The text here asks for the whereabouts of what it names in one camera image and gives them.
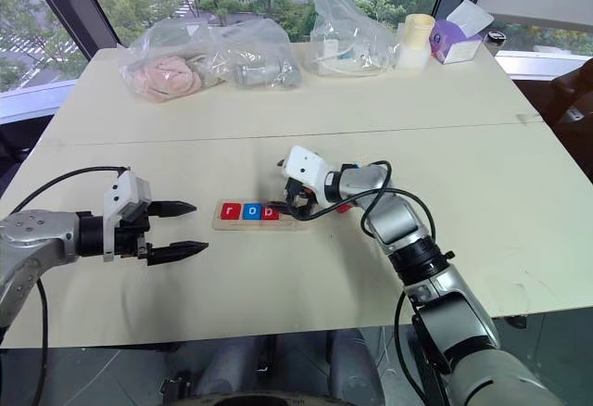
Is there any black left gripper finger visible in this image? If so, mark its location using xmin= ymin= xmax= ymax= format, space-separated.
xmin=146 ymin=241 xmax=210 ymax=267
xmin=147 ymin=199 xmax=198 ymax=219

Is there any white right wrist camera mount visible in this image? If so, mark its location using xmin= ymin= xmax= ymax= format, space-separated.
xmin=281 ymin=146 xmax=329 ymax=207

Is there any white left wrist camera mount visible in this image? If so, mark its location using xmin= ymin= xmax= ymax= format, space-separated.
xmin=102 ymin=171 xmax=152 ymax=263

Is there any purple tissue box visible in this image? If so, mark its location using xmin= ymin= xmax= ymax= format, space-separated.
xmin=427 ymin=0 xmax=495 ymax=66

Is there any brown chair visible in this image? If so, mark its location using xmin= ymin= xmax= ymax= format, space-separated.
xmin=549 ymin=55 xmax=593 ymax=139

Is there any clear bag with pink cloth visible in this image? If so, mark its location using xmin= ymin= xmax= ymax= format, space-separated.
xmin=119 ymin=18 xmax=210 ymax=104

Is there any cream plastic cup stack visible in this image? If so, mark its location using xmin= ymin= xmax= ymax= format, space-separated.
xmin=395 ymin=13 xmax=437 ymax=71

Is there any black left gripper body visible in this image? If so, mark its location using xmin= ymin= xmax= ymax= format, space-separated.
xmin=113 ymin=201 xmax=155 ymax=267

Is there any wooden letter tray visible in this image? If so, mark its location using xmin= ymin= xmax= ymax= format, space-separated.
xmin=212 ymin=198 xmax=309 ymax=234

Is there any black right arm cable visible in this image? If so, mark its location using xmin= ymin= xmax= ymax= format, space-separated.
xmin=289 ymin=159 xmax=441 ymax=406

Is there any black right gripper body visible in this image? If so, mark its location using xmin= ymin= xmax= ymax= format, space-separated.
xmin=283 ymin=176 xmax=322 ymax=220

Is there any clear bag with grey items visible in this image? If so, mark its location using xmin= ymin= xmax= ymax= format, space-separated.
xmin=203 ymin=18 xmax=305 ymax=93

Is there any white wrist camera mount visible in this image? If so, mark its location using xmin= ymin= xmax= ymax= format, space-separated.
xmin=281 ymin=146 xmax=329 ymax=207
xmin=102 ymin=171 xmax=152 ymax=263

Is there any clear bag with white items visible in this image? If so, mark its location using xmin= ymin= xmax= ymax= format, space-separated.
xmin=300 ymin=0 xmax=400 ymax=79

